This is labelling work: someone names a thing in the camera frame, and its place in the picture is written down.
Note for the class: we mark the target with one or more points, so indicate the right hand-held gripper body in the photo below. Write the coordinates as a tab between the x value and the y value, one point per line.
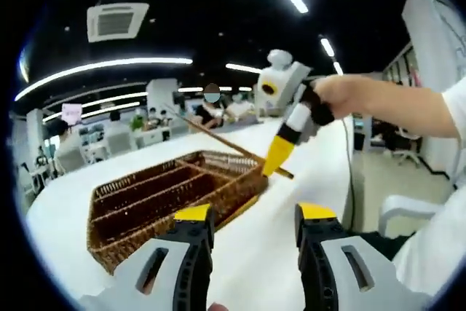
284	81

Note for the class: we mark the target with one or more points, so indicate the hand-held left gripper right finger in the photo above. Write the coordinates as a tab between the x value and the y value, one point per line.
316	263

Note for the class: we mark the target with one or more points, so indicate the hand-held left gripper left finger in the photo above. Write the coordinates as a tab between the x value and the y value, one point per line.
193	252

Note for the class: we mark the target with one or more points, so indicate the brown wooden chopstick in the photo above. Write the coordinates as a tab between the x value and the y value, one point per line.
218	138
236	148

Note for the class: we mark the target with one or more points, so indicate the brown wicker storage slots basket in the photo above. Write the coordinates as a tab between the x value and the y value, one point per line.
145	231

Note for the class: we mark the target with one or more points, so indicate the person's right hand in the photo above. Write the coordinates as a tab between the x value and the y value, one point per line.
342	94

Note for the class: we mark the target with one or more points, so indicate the person's left hand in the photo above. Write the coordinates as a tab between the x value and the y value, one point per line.
217	307

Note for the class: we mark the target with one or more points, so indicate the black and white office chair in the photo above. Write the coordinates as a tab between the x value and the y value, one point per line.
404	143

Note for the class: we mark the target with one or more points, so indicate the person in white shirt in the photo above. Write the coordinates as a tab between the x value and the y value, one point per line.
437	252

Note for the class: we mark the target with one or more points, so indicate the green potted plant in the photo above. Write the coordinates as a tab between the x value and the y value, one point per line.
137	121

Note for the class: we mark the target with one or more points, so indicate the ceiling air vent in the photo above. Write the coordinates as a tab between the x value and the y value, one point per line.
116	21

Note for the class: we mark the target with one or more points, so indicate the curved ceiling light strip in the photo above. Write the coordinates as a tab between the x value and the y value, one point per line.
102	65

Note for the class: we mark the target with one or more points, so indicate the pink hanging sign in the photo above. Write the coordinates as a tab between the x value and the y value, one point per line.
71	112

